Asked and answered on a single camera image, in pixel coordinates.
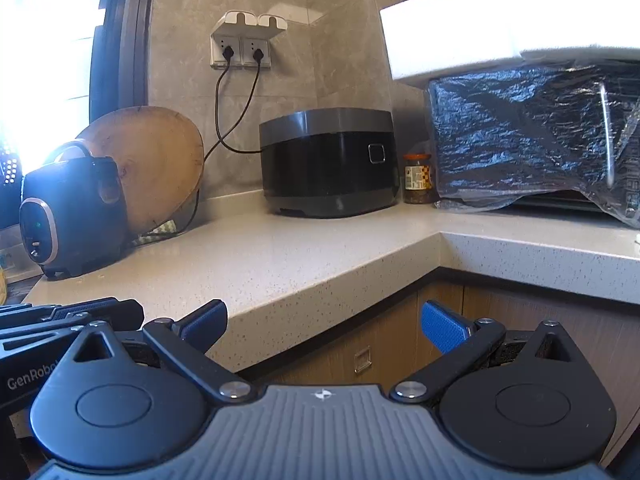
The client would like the wooden cabinet door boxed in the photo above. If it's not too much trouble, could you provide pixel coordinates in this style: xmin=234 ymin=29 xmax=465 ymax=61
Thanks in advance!
xmin=240 ymin=275 xmax=639 ymax=464

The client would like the round wooden cutting board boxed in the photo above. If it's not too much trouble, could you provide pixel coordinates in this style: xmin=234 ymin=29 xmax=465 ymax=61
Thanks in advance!
xmin=77 ymin=106 xmax=204 ymax=235

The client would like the white range hood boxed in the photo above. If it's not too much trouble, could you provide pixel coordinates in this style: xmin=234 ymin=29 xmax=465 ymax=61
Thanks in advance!
xmin=380 ymin=0 xmax=639 ymax=88

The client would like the black power cable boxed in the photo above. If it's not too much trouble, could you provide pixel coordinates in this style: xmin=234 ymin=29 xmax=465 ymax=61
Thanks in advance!
xmin=130 ymin=45 xmax=237 ymax=247
xmin=216 ymin=46 xmax=266 ymax=155

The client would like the white wall socket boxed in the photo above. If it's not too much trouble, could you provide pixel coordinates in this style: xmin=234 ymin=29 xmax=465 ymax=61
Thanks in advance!
xmin=209 ymin=11 xmax=288 ymax=70

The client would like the plastic covered oven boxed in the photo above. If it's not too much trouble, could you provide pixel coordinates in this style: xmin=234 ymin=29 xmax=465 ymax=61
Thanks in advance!
xmin=427 ymin=61 xmax=639 ymax=229

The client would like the green checkered cloth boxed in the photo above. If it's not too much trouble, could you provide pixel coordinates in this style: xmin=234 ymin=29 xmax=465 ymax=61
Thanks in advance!
xmin=131 ymin=220 xmax=178 ymax=247

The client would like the glass sauce jar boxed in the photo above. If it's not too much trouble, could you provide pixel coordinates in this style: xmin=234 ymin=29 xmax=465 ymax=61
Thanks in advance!
xmin=404 ymin=153 xmax=437 ymax=204

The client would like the black rice cooker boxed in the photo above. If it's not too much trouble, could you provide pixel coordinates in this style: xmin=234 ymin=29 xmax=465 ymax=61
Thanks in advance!
xmin=259 ymin=107 xmax=400 ymax=218

